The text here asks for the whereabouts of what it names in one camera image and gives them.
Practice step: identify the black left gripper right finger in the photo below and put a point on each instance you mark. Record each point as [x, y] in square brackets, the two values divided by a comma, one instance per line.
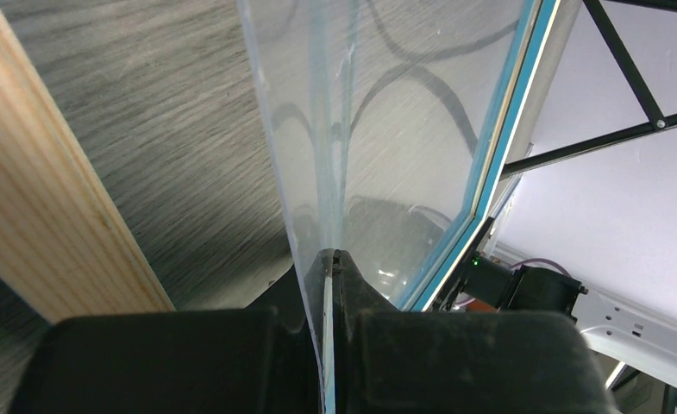
[378, 359]

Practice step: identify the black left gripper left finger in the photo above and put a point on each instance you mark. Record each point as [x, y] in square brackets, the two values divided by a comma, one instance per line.
[259, 359]

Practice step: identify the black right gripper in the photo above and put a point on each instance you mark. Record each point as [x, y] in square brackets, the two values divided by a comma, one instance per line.
[522, 288]

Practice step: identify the clear acrylic sheet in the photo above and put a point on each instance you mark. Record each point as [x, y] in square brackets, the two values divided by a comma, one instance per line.
[385, 122]

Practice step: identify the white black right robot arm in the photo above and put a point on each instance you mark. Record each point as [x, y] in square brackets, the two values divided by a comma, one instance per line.
[609, 325]

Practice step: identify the black music stand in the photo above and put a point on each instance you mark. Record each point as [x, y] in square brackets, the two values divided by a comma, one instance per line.
[656, 120]

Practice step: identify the light wooden picture frame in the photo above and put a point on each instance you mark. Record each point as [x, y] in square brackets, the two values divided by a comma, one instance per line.
[135, 174]

